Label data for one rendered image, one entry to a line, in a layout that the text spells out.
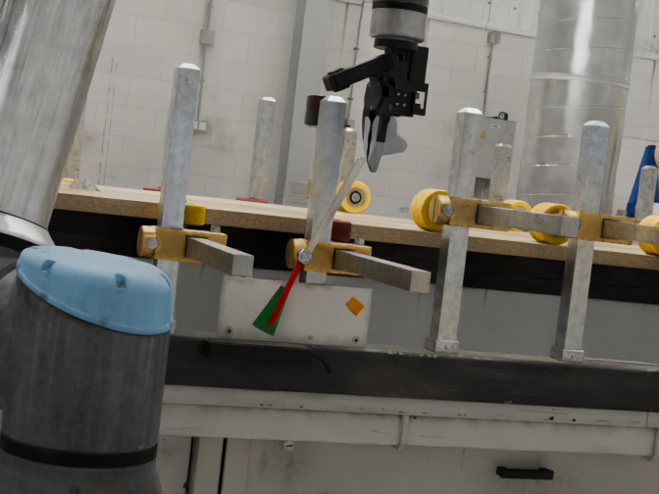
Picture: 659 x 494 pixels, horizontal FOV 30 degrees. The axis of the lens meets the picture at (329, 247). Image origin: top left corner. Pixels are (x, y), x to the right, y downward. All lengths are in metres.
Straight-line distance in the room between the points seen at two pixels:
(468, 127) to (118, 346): 1.11
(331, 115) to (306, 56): 7.55
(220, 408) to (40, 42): 0.90
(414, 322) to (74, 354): 1.29
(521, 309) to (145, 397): 1.38
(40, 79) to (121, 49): 7.99
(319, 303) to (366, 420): 0.24
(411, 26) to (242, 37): 7.65
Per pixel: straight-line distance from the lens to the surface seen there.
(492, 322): 2.42
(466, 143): 2.12
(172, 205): 1.96
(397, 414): 2.15
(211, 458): 2.27
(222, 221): 2.15
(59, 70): 1.32
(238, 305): 1.99
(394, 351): 2.08
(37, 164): 1.30
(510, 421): 2.25
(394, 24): 1.97
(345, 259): 1.98
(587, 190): 2.24
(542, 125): 6.04
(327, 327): 2.04
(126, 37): 9.32
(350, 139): 3.20
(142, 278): 1.16
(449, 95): 10.37
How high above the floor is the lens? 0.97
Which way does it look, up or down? 3 degrees down
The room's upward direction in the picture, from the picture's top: 7 degrees clockwise
